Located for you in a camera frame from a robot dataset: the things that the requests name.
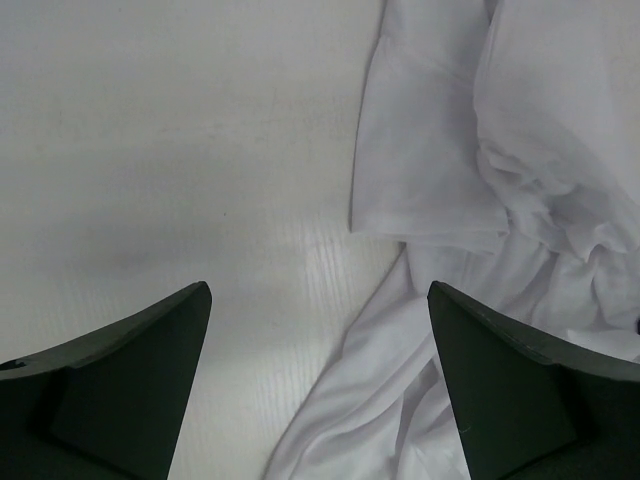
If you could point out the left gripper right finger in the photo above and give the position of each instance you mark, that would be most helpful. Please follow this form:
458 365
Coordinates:
529 405

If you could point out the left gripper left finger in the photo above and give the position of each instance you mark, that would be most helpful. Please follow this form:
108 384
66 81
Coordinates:
108 404

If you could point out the white t shirt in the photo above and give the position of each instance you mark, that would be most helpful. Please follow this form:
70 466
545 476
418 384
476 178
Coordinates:
488 143

